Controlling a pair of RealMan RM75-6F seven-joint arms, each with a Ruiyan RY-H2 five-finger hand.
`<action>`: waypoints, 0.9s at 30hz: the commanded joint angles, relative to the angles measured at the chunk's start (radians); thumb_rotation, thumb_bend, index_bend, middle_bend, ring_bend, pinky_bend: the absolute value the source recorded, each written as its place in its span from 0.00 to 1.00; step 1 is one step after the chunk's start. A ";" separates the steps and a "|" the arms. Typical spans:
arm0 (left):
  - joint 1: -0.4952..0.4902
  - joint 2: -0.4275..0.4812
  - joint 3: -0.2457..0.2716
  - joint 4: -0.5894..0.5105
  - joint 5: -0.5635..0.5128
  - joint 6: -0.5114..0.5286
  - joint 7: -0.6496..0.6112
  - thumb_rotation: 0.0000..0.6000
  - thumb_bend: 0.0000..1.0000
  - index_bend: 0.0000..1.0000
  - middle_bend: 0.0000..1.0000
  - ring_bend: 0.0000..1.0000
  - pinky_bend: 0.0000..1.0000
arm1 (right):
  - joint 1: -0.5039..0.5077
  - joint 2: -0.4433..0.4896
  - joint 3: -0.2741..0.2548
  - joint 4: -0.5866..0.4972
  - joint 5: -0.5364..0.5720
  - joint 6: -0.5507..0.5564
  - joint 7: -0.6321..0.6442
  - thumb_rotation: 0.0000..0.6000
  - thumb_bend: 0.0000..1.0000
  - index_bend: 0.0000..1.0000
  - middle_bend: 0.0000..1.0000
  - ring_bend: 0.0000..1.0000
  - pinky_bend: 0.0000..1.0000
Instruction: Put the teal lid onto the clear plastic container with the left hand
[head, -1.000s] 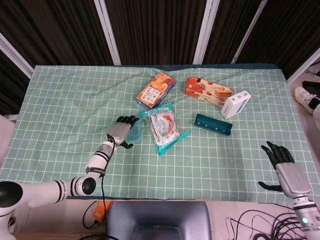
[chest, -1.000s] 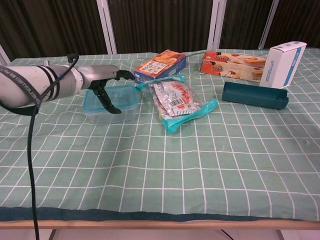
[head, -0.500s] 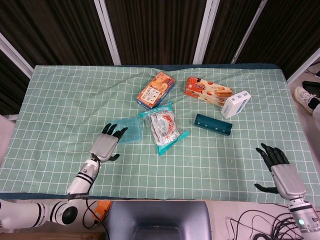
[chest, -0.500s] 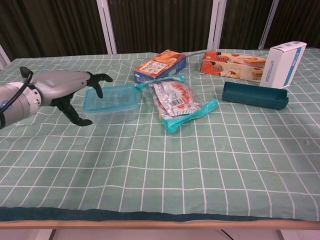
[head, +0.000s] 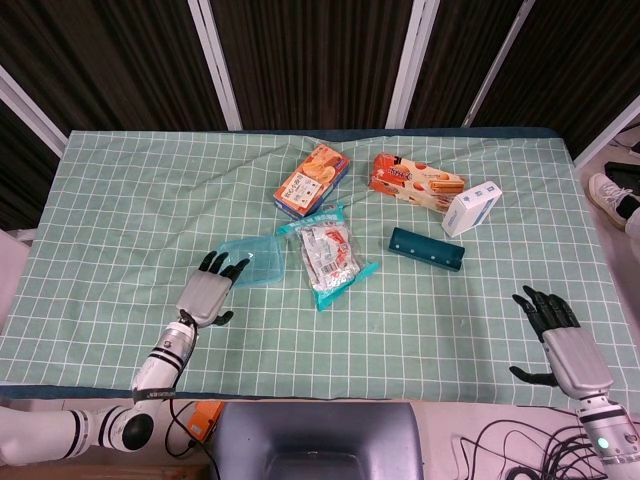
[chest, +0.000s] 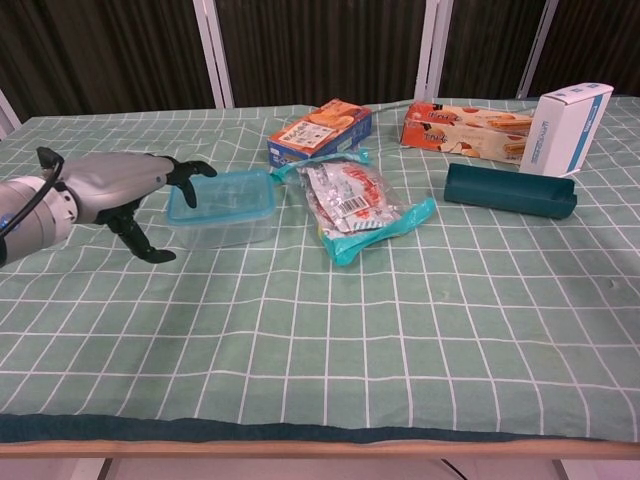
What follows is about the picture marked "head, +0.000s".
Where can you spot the white sneaker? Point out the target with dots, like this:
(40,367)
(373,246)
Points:
(607,200)

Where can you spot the grey robot base cover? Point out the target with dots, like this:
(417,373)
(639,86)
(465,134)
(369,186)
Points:
(315,440)

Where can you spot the teal-edged snack bag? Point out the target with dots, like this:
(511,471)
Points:
(330,255)

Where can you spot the orange and blue biscuit box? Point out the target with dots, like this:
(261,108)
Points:
(312,180)

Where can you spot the white and blue carton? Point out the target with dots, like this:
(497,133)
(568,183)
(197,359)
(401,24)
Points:
(472,209)

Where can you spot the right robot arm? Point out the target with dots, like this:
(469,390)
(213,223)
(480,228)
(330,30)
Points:
(607,437)

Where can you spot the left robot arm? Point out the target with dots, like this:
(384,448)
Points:
(110,415)

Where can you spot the blue translucent lid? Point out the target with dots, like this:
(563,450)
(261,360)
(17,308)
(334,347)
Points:
(257,260)

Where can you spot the green checked tablecloth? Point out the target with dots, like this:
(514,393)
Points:
(125,200)

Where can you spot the orange and cream wafer pack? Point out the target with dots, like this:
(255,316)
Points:
(417,182)

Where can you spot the orange power device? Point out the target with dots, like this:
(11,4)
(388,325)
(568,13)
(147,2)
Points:
(202,425)

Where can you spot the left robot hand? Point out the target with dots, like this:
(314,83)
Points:
(205,295)

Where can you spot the dark teal hole punch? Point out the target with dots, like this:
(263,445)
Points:
(427,250)

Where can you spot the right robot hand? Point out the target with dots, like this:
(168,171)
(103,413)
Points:
(570,350)

